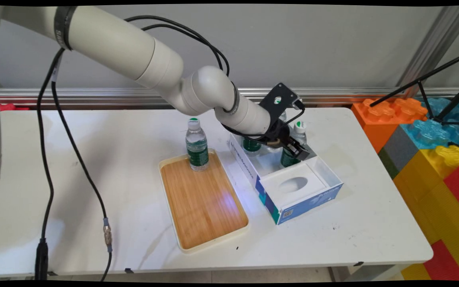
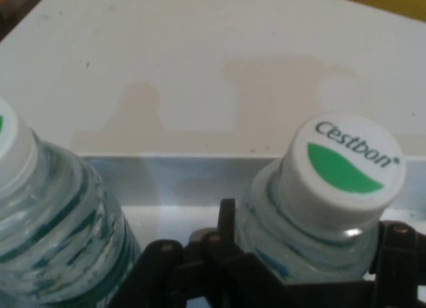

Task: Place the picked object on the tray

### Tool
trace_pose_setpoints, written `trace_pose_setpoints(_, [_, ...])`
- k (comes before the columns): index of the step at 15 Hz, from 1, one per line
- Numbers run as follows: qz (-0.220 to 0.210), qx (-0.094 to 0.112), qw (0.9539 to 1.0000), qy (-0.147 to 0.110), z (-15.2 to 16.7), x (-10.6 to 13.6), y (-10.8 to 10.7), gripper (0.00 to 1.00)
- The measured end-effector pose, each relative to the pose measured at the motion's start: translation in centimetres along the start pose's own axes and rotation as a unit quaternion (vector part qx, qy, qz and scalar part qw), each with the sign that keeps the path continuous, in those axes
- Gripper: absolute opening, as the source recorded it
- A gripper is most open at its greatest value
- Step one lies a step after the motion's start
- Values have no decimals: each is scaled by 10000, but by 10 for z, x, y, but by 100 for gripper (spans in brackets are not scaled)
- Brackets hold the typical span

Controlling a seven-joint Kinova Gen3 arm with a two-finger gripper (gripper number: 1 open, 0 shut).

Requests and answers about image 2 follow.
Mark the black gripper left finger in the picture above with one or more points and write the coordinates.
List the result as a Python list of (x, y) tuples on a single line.
[(199, 271)]

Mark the clear water bottle white cap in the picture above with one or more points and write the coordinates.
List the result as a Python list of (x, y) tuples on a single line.
[(60, 221)]

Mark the clear water bottle Cestbon cap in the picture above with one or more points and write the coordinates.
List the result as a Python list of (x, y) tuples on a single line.
[(336, 188)]

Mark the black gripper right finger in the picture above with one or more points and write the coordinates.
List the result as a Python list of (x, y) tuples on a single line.
[(402, 254)]

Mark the yellow object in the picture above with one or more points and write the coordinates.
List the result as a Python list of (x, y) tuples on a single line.
[(416, 3)]

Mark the brown object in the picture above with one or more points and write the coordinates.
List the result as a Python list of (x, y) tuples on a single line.
[(5, 2)]

